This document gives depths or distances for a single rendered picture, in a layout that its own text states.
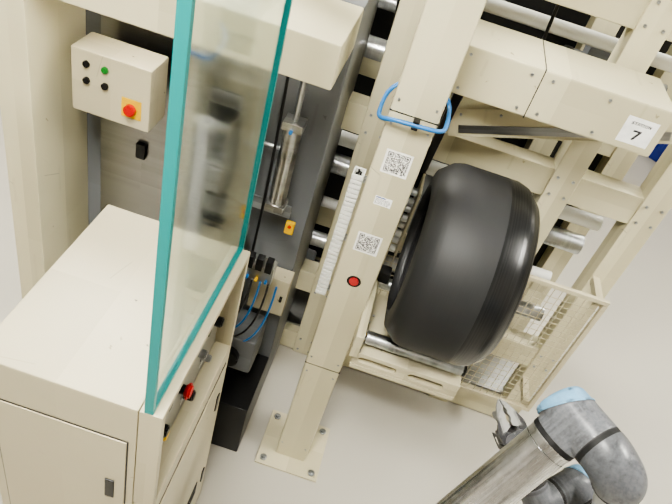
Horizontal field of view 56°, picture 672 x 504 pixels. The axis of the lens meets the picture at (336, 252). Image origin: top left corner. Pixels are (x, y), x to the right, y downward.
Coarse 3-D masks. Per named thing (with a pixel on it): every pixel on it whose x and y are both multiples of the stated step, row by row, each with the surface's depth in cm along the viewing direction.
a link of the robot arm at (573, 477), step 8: (576, 464) 189; (560, 472) 188; (568, 472) 186; (576, 472) 186; (584, 472) 186; (552, 480) 185; (560, 480) 184; (568, 480) 184; (576, 480) 184; (584, 480) 184; (560, 488) 183; (568, 488) 183; (576, 488) 183; (584, 488) 183; (568, 496) 182; (576, 496) 182; (584, 496) 181; (592, 496) 181
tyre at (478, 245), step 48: (432, 192) 183; (480, 192) 174; (528, 192) 182; (432, 240) 169; (480, 240) 167; (528, 240) 169; (432, 288) 168; (480, 288) 167; (432, 336) 176; (480, 336) 172
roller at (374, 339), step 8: (368, 336) 202; (376, 336) 203; (384, 336) 203; (368, 344) 204; (376, 344) 202; (384, 344) 202; (392, 344) 202; (392, 352) 203; (400, 352) 202; (408, 352) 202; (416, 360) 203; (424, 360) 202; (432, 360) 202; (440, 368) 203; (448, 368) 202; (456, 368) 202; (464, 368) 202
